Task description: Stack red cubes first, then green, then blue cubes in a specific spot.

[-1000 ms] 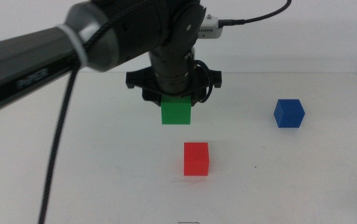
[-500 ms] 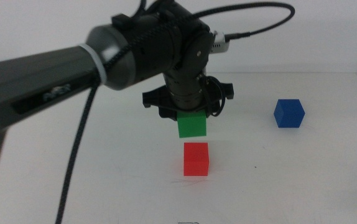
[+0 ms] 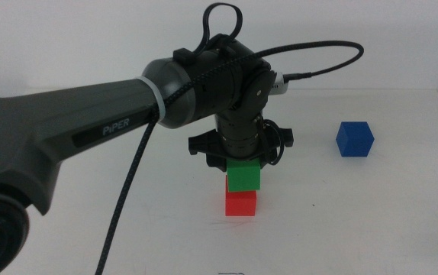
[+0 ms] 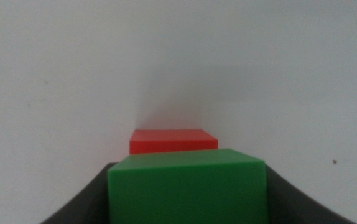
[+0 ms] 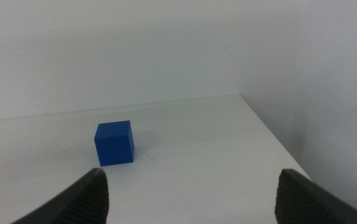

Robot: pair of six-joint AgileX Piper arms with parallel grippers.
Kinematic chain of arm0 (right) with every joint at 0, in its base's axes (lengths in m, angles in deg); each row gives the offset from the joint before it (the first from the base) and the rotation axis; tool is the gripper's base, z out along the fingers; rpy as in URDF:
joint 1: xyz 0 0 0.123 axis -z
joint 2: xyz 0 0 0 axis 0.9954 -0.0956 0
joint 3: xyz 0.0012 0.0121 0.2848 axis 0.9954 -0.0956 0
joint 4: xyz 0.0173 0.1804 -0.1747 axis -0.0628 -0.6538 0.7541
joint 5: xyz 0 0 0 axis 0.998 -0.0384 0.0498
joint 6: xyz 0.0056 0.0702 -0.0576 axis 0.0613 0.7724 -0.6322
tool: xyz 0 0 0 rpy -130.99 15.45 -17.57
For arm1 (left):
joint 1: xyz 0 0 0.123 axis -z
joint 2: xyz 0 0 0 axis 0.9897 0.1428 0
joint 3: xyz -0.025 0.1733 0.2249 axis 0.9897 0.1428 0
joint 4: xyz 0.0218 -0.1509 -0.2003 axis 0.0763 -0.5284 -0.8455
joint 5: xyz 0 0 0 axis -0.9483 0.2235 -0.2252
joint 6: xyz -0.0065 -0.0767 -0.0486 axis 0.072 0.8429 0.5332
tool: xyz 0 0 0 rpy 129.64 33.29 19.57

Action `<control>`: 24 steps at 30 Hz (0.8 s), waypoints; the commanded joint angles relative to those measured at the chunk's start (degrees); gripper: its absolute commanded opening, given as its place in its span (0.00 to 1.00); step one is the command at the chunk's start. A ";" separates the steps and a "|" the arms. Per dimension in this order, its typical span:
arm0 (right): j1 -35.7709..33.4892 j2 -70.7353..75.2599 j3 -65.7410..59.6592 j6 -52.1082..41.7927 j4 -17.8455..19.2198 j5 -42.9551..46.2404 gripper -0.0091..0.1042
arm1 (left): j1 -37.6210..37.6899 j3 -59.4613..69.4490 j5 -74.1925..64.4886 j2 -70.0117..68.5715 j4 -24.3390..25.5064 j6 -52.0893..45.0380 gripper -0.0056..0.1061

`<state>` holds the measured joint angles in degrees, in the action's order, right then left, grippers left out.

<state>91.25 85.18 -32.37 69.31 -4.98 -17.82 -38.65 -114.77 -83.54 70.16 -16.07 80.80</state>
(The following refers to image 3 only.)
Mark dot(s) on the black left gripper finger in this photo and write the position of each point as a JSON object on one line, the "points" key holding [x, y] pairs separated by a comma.
{"points": [[217, 165], [264, 162]]}

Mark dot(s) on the green cube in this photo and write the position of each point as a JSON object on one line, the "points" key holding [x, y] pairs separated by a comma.
{"points": [[243, 175]]}

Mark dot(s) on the red cube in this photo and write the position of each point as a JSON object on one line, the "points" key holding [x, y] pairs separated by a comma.
{"points": [[240, 204]]}

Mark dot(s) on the blue cube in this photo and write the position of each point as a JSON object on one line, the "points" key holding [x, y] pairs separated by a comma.
{"points": [[354, 139]]}

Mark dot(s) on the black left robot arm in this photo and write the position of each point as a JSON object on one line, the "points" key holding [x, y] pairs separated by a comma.
{"points": [[70, 118]]}

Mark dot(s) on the white zip tie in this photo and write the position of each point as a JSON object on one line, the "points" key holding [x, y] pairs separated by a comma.
{"points": [[157, 97]]}

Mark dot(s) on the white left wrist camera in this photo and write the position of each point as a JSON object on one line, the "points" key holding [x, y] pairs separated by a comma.
{"points": [[281, 85]]}

